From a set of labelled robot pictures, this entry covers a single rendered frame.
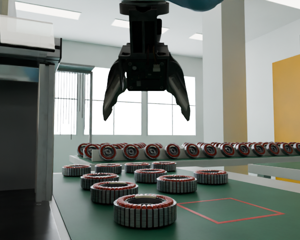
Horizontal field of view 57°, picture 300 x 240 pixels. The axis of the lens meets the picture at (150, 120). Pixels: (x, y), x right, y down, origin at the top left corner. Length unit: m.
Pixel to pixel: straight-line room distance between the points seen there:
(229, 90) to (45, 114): 3.82
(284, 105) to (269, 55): 3.05
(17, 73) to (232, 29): 4.15
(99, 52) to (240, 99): 4.20
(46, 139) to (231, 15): 4.24
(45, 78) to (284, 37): 6.37
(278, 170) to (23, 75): 1.30
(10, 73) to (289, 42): 6.32
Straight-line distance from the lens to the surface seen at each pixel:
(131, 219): 0.47
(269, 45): 7.04
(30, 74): 0.63
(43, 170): 0.62
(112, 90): 0.47
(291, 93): 4.02
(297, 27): 6.63
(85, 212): 0.59
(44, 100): 0.62
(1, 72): 0.63
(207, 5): 0.24
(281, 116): 4.09
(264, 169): 1.64
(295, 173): 1.52
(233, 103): 4.31
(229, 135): 4.23
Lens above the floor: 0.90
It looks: 4 degrees up
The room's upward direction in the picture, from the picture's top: straight up
